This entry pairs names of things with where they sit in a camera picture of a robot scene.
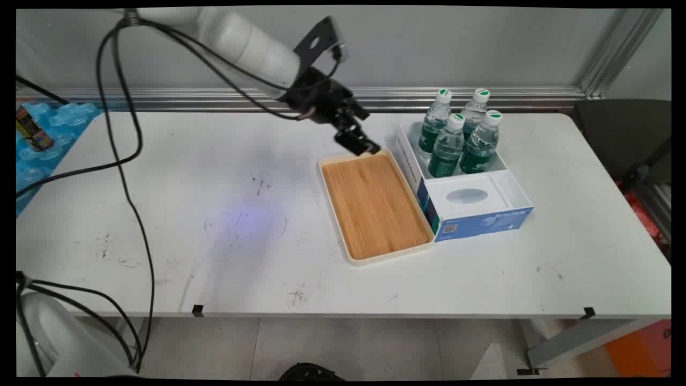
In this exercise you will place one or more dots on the black tape piece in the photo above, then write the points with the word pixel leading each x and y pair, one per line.
pixel 198 310
pixel 589 313

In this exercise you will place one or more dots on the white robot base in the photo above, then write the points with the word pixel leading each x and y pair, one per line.
pixel 64 343

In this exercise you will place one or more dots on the red patterned bag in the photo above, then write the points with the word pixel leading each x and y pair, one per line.
pixel 643 214

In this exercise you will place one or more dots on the horizontal aluminium frame rail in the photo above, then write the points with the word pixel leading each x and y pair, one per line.
pixel 455 98

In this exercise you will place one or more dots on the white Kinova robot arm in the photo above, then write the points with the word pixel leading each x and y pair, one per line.
pixel 241 43

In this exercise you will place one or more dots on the bamboo tray with cream rim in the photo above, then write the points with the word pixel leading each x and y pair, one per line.
pixel 375 206

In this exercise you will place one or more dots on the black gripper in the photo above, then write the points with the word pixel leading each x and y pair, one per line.
pixel 316 99

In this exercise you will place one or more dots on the black round floor object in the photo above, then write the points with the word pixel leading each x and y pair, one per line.
pixel 311 372

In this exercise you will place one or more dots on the upright aluminium frame post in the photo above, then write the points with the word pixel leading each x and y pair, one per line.
pixel 619 48

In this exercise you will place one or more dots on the blue and white cardboard box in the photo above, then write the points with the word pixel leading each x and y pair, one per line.
pixel 471 206

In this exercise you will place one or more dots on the orange box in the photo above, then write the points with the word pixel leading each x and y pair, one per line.
pixel 640 351

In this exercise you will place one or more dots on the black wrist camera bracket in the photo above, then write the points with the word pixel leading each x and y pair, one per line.
pixel 316 40

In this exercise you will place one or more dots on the blue bubble wrap sheet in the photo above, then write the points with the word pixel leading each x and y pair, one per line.
pixel 37 155

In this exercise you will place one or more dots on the grey table leg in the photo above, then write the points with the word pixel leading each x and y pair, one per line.
pixel 579 340

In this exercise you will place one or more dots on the water bottle with green label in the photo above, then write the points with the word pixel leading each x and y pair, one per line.
pixel 447 150
pixel 479 147
pixel 474 112
pixel 434 126

